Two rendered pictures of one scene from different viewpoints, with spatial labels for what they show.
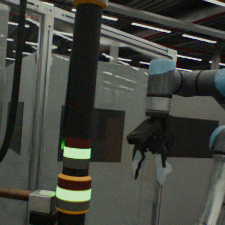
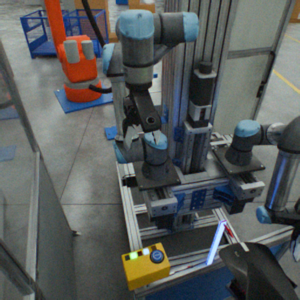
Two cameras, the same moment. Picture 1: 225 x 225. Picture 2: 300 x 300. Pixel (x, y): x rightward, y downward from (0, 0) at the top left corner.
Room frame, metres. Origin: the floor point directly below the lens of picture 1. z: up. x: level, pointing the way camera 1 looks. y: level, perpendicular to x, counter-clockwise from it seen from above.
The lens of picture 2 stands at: (0.69, 0.31, 1.91)
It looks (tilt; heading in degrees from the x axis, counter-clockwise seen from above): 39 degrees down; 294
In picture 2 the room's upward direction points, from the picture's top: straight up
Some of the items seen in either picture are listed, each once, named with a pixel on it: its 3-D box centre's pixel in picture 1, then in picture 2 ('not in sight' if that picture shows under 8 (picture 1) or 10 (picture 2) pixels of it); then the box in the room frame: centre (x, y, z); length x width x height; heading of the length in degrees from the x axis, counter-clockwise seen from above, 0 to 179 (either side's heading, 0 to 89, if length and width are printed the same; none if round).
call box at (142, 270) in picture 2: not in sight; (145, 266); (0.87, -0.06, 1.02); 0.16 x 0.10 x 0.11; 43
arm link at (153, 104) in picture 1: (157, 105); (137, 72); (0.95, -0.21, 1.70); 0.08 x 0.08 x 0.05
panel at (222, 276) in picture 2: not in sight; (211, 288); (0.58, -0.32, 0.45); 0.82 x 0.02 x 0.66; 43
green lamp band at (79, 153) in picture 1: (77, 151); not in sight; (0.40, 0.01, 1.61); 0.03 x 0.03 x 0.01
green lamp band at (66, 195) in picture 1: (73, 191); not in sight; (0.40, 0.01, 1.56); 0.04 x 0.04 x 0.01
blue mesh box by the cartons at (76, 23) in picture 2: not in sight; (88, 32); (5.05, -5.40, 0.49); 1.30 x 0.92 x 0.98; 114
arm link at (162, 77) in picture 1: (161, 79); (136, 38); (0.95, -0.21, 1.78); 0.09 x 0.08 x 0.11; 127
